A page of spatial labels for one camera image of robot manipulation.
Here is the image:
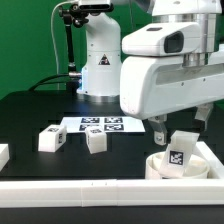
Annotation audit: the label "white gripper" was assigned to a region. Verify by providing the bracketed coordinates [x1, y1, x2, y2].
[120, 49, 224, 146]

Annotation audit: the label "white round stool seat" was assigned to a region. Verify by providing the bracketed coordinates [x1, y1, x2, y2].
[145, 152, 210, 179]

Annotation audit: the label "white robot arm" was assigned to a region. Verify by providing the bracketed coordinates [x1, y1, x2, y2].
[78, 0, 224, 145]

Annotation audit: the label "white U-shaped fence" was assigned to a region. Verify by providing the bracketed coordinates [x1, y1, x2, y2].
[0, 142, 224, 208]

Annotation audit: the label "white marker sheet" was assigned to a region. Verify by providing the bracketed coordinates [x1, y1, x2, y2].
[61, 116, 145, 133]

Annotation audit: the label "white cable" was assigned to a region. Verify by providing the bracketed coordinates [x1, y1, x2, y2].
[50, 0, 78, 91]

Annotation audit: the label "black cables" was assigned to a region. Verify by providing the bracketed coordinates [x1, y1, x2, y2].
[27, 71, 82, 92]

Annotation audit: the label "black rear camera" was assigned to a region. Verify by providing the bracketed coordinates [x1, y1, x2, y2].
[78, 0, 113, 12]

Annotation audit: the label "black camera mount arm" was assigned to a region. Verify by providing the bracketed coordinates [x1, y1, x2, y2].
[59, 5, 88, 72]

